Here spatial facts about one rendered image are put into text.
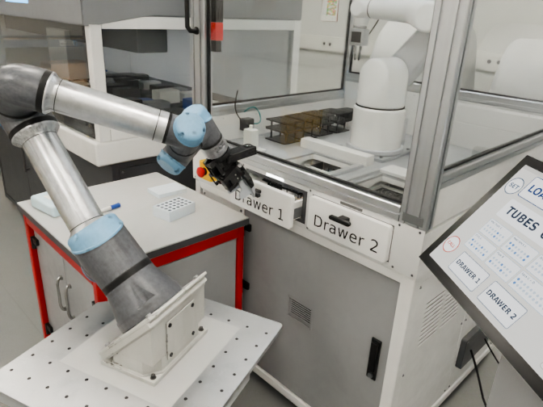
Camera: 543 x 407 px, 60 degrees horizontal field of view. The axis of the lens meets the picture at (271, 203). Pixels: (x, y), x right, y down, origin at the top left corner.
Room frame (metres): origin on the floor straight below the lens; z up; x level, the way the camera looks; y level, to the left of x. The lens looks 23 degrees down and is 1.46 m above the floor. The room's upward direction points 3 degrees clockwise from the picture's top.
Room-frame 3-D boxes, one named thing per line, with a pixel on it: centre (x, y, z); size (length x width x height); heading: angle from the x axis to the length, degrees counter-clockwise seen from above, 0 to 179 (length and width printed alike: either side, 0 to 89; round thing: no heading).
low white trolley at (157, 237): (1.55, 0.50, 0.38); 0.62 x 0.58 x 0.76; 45
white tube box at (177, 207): (1.53, 0.34, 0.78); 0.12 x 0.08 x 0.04; 145
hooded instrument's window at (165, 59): (2.92, 0.97, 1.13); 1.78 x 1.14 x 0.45; 45
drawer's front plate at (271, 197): (1.43, 0.04, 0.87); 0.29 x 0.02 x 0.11; 45
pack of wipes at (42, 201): (1.52, 0.77, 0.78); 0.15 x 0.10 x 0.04; 54
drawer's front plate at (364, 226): (1.25, -0.22, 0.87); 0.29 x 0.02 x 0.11; 45
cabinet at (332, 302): (1.78, -0.38, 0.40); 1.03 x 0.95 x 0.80; 45
